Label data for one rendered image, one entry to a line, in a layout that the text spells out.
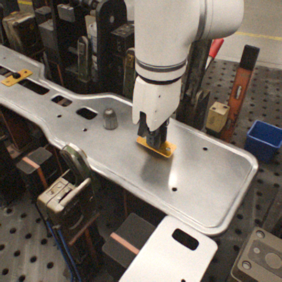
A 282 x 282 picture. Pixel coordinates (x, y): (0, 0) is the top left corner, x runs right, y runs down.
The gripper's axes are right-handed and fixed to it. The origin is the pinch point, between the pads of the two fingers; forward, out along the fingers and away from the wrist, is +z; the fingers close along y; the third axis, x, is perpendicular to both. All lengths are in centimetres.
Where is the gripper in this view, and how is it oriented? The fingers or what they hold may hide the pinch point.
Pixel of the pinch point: (156, 135)
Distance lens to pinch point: 59.0
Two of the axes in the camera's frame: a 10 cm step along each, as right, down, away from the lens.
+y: -5.8, 5.9, -5.7
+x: 8.2, 4.1, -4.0
